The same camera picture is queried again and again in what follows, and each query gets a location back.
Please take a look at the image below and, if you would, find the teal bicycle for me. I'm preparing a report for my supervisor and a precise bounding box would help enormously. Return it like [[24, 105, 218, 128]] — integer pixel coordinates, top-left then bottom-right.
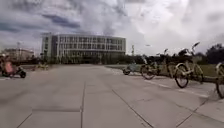
[[122, 62, 142, 76]]

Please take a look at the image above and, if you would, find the large curved glass-fronted building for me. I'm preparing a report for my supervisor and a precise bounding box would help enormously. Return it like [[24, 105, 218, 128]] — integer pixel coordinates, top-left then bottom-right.
[[40, 32, 127, 65]]

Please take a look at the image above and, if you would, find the grey concrete slab pavement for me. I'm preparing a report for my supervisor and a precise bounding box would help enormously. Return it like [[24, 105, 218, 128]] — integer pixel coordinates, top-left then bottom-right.
[[0, 64, 224, 128]]

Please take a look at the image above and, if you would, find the yellow bicycle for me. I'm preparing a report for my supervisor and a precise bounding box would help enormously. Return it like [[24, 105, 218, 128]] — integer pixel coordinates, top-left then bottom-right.
[[215, 61, 224, 99], [140, 48, 177, 81], [174, 41, 205, 89]]

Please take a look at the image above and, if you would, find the low pale distant building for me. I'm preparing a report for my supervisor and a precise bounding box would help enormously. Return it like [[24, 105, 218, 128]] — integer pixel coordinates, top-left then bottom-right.
[[3, 48, 35, 62]]

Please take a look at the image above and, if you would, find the row of dark trees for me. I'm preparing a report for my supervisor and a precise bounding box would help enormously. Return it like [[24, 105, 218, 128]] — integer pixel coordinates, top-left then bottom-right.
[[126, 43, 224, 66]]

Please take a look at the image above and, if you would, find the red three-wheeled vehicle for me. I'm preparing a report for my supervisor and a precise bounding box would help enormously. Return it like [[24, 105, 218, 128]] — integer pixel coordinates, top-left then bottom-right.
[[0, 54, 27, 79]]

